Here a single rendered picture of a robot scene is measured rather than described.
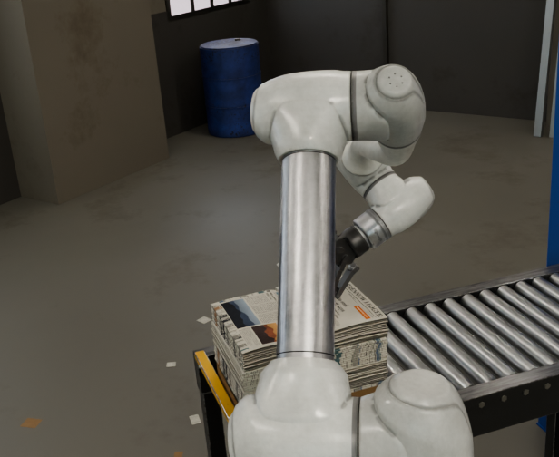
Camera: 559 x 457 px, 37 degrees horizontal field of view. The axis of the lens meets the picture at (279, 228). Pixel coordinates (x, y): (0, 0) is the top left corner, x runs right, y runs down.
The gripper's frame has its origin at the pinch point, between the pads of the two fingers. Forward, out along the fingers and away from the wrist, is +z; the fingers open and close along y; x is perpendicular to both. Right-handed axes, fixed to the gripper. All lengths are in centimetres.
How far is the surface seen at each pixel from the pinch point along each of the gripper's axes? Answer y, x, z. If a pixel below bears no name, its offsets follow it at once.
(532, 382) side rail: 52, -23, -34
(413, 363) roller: 41.4, -1.2, -14.2
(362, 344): 16.3, -13.7, -4.3
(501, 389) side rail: 47, -22, -27
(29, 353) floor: 66, 203, 113
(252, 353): -0.1, -13.2, 18.1
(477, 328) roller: 53, 8, -37
